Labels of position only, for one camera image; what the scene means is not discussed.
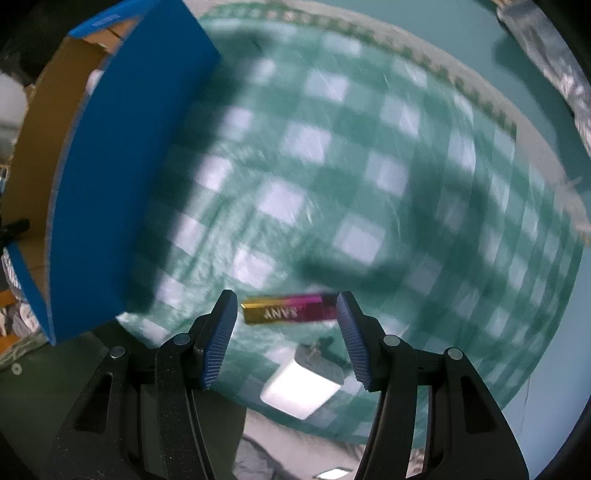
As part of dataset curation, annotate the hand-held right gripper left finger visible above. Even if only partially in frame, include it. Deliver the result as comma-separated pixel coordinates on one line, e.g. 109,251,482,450
41,290,239,480

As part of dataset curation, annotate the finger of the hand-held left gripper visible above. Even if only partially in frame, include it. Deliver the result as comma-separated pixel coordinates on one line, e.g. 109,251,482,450
0,219,31,241

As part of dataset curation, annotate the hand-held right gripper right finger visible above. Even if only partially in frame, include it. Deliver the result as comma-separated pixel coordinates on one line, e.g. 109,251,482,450
336,291,530,480

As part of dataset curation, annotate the gold and pink metal bar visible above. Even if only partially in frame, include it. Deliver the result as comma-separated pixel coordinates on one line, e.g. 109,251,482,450
242,292,341,326

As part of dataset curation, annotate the cardboard box with blue outside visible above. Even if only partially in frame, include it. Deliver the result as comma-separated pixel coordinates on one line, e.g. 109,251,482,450
0,0,223,347

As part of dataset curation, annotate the white charger block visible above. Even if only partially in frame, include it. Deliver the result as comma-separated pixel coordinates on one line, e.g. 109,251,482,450
259,344,345,420

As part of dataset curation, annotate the green white checkered tablecloth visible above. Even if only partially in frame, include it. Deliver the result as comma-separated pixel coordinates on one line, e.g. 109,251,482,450
115,4,583,449

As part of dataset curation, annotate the silver foil bag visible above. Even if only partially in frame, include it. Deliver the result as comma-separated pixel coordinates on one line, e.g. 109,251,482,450
496,0,591,155

